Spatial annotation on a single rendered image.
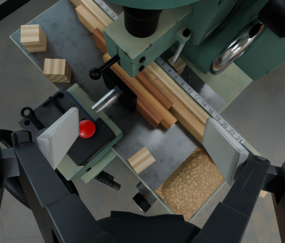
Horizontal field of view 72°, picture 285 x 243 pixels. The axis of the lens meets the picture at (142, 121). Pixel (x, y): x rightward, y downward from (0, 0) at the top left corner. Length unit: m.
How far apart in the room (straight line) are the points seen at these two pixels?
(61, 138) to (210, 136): 0.13
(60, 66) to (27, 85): 1.16
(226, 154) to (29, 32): 0.48
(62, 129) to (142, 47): 0.19
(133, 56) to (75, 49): 0.25
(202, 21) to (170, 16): 0.05
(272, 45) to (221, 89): 0.26
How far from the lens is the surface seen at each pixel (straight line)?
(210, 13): 0.35
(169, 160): 0.44
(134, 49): 0.31
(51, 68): 0.47
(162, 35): 0.33
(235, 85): 0.66
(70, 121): 0.18
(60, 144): 0.17
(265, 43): 0.42
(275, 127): 1.71
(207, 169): 0.43
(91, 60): 0.51
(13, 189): 0.44
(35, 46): 0.53
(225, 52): 0.37
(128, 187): 1.35
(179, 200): 0.43
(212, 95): 0.62
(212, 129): 0.19
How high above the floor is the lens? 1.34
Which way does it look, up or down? 78 degrees down
